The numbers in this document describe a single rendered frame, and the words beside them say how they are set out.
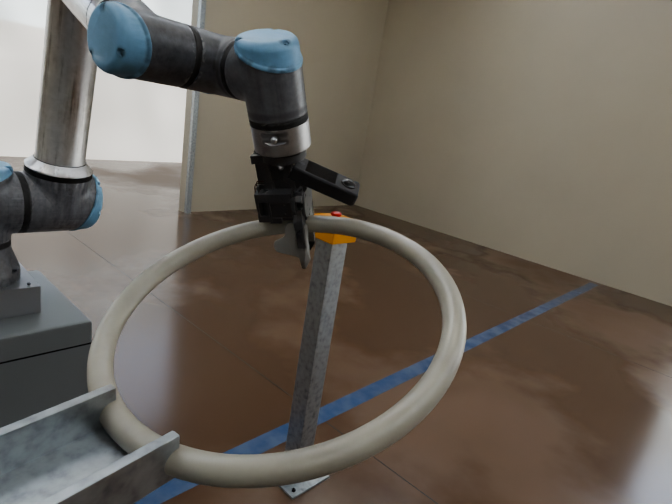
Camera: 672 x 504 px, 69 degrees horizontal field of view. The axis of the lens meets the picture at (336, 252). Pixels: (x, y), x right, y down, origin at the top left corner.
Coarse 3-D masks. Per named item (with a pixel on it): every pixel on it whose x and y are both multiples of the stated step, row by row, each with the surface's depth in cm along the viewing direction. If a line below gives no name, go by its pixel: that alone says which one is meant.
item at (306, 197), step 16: (256, 160) 78; (272, 160) 75; (288, 160) 75; (272, 176) 80; (288, 176) 79; (256, 192) 80; (272, 192) 79; (288, 192) 79; (304, 192) 80; (272, 208) 81; (288, 208) 80; (304, 208) 80
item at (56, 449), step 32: (32, 416) 48; (64, 416) 50; (96, 416) 53; (0, 448) 45; (32, 448) 48; (64, 448) 51; (96, 448) 51; (160, 448) 47; (0, 480) 46; (32, 480) 46; (64, 480) 47; (96, 480) 42; (128, 480) 45; (160, 480) 48
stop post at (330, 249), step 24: (336, 240) 166; (336, 264) 173; (312, 288) 177; (336, 288) 177; (312, 312) 178; (312, 336) 180; (312, 360) 181; (312, 384) 184; (312, 408) 189; (288, 432) 195; (312, 432) 194; (312, 480) 197
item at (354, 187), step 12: (300, 168) 78; (312, 168) 79; (324, 168) 81; (300, 180) 78; (312, 180) 78; (324, 180) 78; (336, 180) 80; (348, 180) 80; (324, 192) 79; (336, 192) 79; (348, 192) 79; (348, 204) 80
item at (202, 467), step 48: (240, 240) 84; (384, 240) 78; (144, 288) 73; (96, 336) 63; (96, 384) 56; (432, 384) 53; (144, 432) 51; (384, 432) 49; (192, 480) 47; (240, 480) 46; (288, 480) 46
